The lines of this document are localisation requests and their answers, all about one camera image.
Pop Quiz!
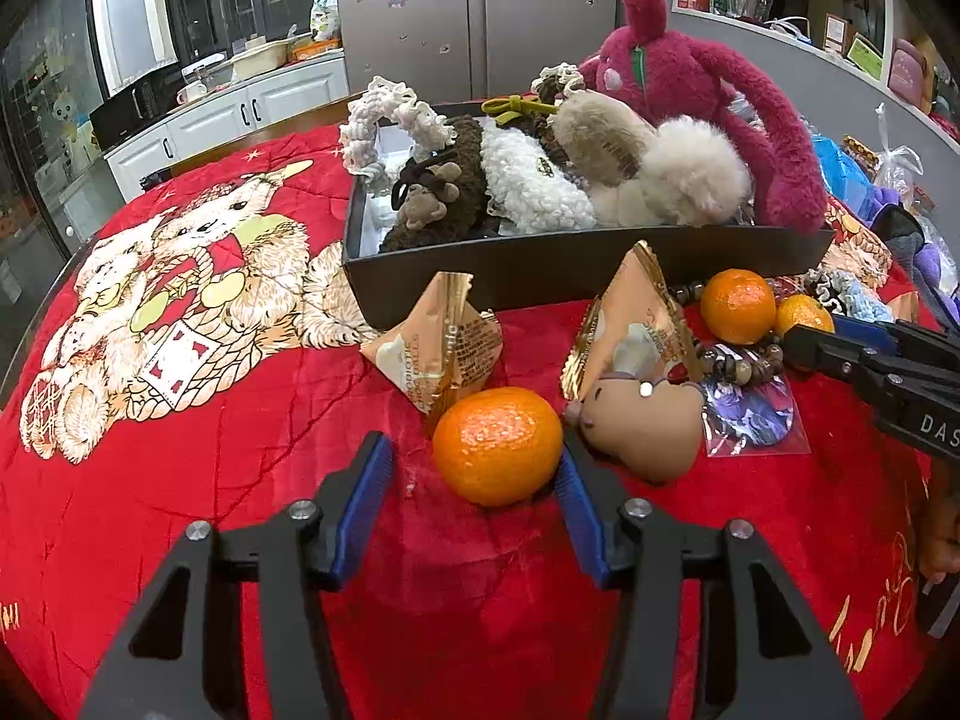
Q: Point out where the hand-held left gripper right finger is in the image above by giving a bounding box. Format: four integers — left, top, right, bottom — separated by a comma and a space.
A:
553, 427, 863, 720

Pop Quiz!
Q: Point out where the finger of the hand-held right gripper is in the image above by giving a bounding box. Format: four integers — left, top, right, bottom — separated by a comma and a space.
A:
784, 324, 912, 410
831, 315, 960, 365

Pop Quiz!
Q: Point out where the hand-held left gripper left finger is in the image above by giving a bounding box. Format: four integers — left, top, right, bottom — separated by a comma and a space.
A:
79, 431, 396, 720

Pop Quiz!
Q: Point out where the orange mandarin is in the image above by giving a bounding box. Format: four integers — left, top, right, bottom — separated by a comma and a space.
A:
431, 386, 565, 507
772, 294, 835, 338
700, 268, 777, 346

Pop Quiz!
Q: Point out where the brown bead bracelet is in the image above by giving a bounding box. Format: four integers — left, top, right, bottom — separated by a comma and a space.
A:
671, 281, 788, 398

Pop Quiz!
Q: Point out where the brown capybara toy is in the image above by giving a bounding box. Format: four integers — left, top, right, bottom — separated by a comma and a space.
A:
562, 371, 706, 485

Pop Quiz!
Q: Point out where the black shallow box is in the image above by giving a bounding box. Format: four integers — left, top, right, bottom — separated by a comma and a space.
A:
341, 97, 837, 331

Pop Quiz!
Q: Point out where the white fluffy hair clip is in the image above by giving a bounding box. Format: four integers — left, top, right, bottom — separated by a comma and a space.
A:
480, 126, 597, 235

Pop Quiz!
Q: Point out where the white ruffled scrunchie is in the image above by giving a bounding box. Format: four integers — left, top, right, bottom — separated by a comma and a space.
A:
339, 76, 455, 192

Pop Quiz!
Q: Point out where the wooden desktop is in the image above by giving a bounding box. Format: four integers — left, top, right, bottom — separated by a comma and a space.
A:
154, 90, 361, 181

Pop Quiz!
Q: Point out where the person's right hand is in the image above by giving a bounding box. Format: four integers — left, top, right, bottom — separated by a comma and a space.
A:
919, 480, 960, 586

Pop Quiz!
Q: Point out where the blue crochet scrunchie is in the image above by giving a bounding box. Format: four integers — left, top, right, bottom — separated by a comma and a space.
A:
829, 276, 893, 323

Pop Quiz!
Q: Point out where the round badge in sleeve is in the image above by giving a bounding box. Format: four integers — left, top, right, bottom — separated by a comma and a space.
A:
703, 379, 812, 460

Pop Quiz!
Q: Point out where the purple cloth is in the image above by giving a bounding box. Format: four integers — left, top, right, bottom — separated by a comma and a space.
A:
862, 184, 960, 308

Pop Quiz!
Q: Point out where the red printed blanket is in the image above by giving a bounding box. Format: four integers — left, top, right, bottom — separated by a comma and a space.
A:
0, 124, 946, 720

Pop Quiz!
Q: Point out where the blue plastic bag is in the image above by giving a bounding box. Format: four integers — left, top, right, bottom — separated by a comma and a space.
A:
814, 136, 875, 200

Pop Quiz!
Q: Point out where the knotted clear plastic bag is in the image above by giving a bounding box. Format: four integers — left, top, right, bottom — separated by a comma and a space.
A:
874, 103, 938, 211

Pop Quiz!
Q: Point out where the gold snack packet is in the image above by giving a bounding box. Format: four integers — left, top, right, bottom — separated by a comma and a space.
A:
561, 240, 706, 402
360, 270, 505, 417

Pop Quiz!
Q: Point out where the cream fluffy plush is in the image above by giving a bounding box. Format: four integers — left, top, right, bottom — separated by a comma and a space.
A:
641, 115, 753, 227

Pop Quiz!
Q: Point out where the pink bottle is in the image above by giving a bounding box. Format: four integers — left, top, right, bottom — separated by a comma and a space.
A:
887, 37, 935, 110

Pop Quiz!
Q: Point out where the green framed picture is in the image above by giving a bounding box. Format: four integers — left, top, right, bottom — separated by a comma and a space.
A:
846, 34, 884, 80

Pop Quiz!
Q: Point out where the pink plush toy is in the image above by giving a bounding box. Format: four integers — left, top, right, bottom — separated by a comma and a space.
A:
577, 0, 830, 233

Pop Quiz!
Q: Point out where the beige plush toy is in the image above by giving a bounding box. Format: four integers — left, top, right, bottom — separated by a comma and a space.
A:
553, 88, 661, 192

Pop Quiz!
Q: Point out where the dark brown fluffy headband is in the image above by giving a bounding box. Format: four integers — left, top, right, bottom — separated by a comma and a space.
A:
379, 116, 496, 252

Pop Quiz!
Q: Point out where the cream brown crochet scrunchie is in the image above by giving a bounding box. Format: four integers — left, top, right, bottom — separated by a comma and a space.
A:
531, 64, 593, 102

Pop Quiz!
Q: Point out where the olive green bow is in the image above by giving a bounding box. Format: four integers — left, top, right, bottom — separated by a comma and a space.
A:
480, 94, 560, 125

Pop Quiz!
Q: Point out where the white kitchen cabinet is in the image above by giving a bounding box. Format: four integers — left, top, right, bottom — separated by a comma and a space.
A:
103, 52, 352, 182

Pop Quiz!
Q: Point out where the silver refrigerator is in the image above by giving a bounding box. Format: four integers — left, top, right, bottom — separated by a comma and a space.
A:
330, 0, 623, 102

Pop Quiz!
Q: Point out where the black microwave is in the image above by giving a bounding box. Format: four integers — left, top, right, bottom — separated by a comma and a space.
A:
88, 71, 185, 152

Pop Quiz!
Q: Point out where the white plastic basin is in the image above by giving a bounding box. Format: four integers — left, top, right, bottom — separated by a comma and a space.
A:
229, 41, 290, 82

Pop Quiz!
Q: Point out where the glass sliding door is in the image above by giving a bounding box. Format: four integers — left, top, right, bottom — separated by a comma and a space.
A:
0, 0, 113, 256

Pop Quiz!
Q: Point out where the small brown bear hair tie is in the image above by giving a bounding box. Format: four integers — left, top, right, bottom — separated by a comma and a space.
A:
394, 161, 462, 230

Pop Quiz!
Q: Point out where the white wall shelf unit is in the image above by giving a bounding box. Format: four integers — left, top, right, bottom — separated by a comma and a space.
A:
670, 0, 960, 140

